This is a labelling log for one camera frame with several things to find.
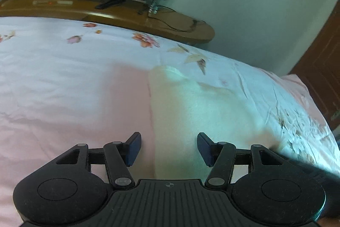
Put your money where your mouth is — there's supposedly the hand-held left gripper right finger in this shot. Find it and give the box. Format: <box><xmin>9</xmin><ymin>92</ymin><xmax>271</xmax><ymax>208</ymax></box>
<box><xmin>197</xmin><ymin>132</ymin><xmax>286</xmax><ymax>190</ymax></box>

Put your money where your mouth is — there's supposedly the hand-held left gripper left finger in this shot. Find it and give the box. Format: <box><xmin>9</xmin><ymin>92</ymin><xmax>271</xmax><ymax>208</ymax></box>
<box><xmin>56</xmin><ymin>132</ymin><xmax>142</xmax><ymax>190</ymax></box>

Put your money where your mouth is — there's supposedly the white knit sweater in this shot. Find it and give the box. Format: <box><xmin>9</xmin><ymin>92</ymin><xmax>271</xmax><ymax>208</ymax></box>
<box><xmin>147</xmin><ymin>65</ymin><xmax>282</xmax><ymax>183</ymax></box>

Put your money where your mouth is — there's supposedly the pink floral bedsheet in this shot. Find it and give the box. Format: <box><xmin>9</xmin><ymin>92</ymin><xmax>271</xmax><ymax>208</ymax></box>
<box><xmin>0</xmin><ymin>16</ymin><xmax>340</xmax><ymax>227</ymax></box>

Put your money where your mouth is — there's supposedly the brown wooden door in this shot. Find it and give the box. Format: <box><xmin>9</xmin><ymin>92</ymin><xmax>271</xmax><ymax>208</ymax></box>
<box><xmin>289</xmin><ymin>0</ymin><xmax>340</xmax><ymax>137</ymax></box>

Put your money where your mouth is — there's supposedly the wooden television cabinet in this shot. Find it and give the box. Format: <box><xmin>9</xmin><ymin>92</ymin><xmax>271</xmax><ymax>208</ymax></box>
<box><xmin>0</xmin><ymin>0</ymin><xmax>215</xmax><ymax>47</ymax></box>

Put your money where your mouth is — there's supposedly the black power cable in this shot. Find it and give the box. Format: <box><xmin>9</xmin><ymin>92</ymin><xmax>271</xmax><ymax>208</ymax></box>
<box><xmin>137</xmin><ymin>6</ymin><xmax>207</xmax><ymax>32</ymax></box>

